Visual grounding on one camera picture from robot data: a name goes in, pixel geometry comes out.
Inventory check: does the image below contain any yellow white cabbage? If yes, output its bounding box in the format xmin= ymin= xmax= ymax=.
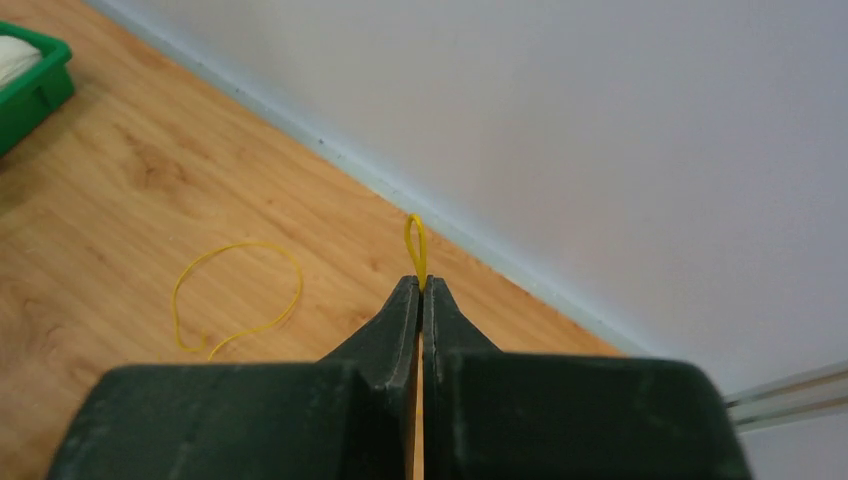
xmin=0 ymin=35 xmax=43 ymax=89

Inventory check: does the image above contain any yellow cable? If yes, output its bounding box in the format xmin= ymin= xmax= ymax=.
xmin=172 ymin=213 xmax=429 ymax=363

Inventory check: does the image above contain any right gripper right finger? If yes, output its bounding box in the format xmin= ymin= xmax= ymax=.
xmin=421 ymin=277 xmax=752 ymax=479

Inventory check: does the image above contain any green plastic tray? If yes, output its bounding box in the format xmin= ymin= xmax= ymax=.
xmin=1 ymin=21 xmax=75 ymax=155

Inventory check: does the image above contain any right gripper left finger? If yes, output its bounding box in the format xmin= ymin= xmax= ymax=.
xmin=48 ymin=276 xmax=421 ymax=479

